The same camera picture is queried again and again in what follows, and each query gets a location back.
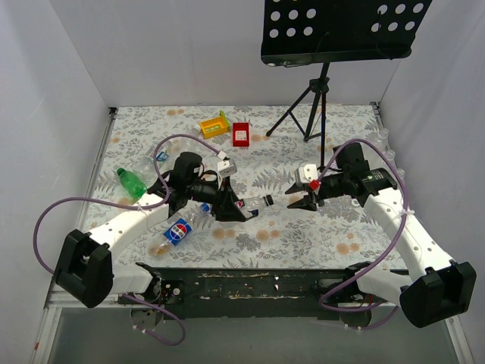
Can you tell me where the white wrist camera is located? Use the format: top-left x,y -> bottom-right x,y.
295,163 -> 321,191
217,159 -> 237,179

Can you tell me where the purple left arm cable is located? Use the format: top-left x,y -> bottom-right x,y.
33,134 -> 228,346

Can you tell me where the red plastic bin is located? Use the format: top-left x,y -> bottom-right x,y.
232,122 -> 250,148

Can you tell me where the clear bottle green-blue label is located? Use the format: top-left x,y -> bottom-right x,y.
142,140 -> 172,168

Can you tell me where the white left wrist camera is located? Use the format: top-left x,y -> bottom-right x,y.
217,159 -> 237,179

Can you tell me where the clear Pepsi bottle black cap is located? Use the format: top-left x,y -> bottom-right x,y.
234,193 -> 276,215

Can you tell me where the large clear crumpled bottle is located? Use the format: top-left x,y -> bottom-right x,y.
133,157 -> 158,187

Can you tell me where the large clear bottle white cap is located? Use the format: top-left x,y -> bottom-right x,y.
180,125 -> 201,153

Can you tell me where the yellow plastic bin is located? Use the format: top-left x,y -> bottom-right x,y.
200,116 -> 230,139

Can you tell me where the green plastic bin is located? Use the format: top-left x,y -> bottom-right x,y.
219,110 -> 230,129

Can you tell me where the black music stand tripod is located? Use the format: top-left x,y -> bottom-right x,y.
260,0 -> 433,174

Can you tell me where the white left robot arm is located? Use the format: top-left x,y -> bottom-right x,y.
53,152 -> 254,308

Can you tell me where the clear bottle blue cap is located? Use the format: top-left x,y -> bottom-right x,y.
148,203 -> 211,258

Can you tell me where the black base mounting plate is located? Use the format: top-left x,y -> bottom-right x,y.
118,268 -> 372,327

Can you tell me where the aluminium frame rail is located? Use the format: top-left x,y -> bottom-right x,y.
30,105 -> 122,364

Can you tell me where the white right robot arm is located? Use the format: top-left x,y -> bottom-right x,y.
287,139 -> 477,328

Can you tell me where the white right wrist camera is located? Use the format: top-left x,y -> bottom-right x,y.
295,163 -> 321,191

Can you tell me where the green plastic bottle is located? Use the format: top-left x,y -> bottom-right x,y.
117,168 -> 147,199

